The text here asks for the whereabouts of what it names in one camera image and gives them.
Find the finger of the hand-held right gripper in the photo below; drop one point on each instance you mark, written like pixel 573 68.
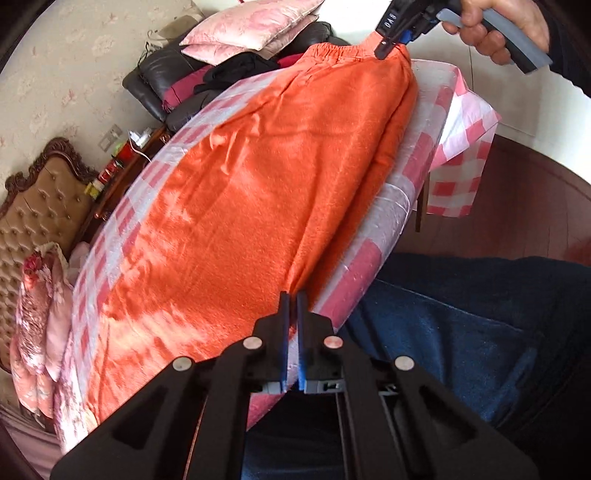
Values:
pixel 384 47

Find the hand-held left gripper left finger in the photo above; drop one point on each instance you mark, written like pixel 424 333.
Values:
pixel 284 344

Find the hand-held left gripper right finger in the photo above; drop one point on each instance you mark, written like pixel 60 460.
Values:
pixel 301 344

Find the orange pants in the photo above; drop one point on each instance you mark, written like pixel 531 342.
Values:
pixel 254 207

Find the person's right forearm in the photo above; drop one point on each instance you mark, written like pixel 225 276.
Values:
pixel 570 41

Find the person's right hand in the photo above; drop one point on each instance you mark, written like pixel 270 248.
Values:
pixel 496 44

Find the red cushion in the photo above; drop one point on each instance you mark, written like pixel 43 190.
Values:
pixel 290 61

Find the pink floral pillow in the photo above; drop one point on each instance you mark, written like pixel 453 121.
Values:
pixel 221 54
pixel 258 18

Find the black clothing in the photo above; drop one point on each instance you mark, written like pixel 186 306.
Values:
pixel 240 71

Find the person's blue trousers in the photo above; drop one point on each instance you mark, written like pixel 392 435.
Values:
pixel 461 332

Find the dark table leg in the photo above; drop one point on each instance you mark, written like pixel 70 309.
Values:
pixel 418 207

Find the pink white checked tablecloth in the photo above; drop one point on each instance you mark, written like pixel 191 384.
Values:
pixel 115 235

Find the maroon cushion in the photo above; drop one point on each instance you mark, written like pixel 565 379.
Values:
pixel 184 90

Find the dark grey cushion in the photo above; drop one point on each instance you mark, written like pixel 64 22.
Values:
pixel 184 115

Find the carved wooden nightstand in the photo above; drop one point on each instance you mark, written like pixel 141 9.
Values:
pixel 134 180

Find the black leather sofa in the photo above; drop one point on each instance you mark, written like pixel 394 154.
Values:
pixel 161 69

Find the yellow green can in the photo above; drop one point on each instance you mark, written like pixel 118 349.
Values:
pixel 95 190

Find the floral quilt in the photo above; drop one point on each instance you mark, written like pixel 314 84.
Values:
pixel 37 323

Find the green object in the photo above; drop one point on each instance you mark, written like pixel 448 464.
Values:
pixel 122 150

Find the white power strip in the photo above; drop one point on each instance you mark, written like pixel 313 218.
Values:
pixel 139 136

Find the tufted brown headboard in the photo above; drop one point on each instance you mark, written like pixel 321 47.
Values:
pixel 41 207

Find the wall socket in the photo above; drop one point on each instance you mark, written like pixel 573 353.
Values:
pixel 111 137

